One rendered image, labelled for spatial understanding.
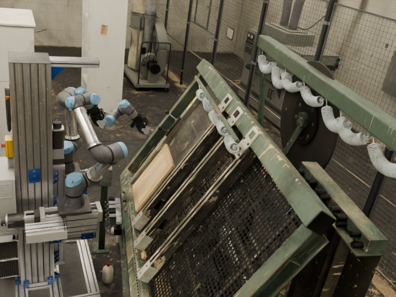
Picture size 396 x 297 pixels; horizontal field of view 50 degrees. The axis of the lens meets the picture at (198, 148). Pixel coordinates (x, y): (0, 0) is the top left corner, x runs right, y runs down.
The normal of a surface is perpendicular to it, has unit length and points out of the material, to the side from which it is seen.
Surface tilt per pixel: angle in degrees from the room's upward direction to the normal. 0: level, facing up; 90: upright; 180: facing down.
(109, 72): 90
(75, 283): 0
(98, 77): 90
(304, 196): 59
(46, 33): 90
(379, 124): 90
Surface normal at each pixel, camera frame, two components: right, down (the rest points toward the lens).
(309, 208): -0.76, -0.48
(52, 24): 0.36, 0.46
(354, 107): -0.97, -0.03
